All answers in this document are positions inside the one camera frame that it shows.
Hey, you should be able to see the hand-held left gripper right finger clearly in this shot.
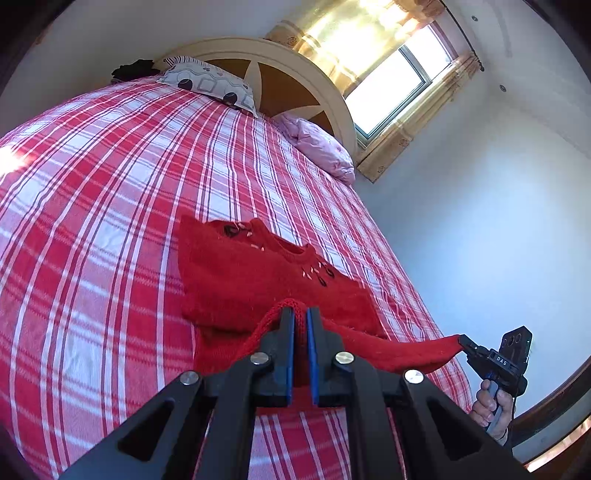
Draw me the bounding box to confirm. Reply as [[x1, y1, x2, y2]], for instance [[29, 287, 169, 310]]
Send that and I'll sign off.
[[306, 307, 532, 480]]

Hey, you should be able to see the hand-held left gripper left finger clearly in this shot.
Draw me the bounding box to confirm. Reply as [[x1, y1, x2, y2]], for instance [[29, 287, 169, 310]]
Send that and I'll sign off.
[[60, 307, 296, 480]]

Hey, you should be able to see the red knitted sweater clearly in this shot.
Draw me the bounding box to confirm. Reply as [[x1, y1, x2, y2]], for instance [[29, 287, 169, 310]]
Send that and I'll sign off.
[[178, 217, 462, 414]]

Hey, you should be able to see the person's right hand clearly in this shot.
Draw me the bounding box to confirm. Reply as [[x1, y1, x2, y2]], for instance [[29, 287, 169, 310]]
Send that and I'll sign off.
[[470, 378, 514, 439]]

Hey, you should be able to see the pink pillow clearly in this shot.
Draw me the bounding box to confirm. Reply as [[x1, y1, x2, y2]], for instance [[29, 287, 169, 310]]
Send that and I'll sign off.
[[272, 112, 357, 186]]

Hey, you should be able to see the yellow curtain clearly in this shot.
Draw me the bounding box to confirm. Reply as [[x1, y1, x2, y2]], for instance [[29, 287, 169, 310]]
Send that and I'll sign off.
[[263, 0, 447, 96], [356, 52, 482, 184]]

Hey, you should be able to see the bed with red plaid sheet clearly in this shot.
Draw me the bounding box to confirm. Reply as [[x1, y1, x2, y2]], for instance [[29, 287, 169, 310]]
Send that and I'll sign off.
[[0, 76, 474, 480]]

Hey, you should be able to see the small sliding window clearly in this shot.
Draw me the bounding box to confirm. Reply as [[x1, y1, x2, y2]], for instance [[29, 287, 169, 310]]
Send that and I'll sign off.
[[344, 23, 456, 142]]

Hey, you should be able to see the grey patterned pillow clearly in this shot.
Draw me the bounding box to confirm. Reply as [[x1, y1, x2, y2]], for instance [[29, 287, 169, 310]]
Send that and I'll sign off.
[[156, 56, 259, 117]]

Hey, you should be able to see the cream wooden headboard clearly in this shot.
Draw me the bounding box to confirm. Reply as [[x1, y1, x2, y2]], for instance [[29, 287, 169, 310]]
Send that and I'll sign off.
[[152, 38, 359, 158]]

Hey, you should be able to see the black curtain rod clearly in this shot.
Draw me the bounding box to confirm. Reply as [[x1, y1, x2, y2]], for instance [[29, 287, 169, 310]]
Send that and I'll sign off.
[[442, 0, 485, 71]]

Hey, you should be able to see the dark cloth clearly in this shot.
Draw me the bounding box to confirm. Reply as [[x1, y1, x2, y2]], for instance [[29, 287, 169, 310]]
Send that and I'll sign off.
[[111, 59, 160, 84]]

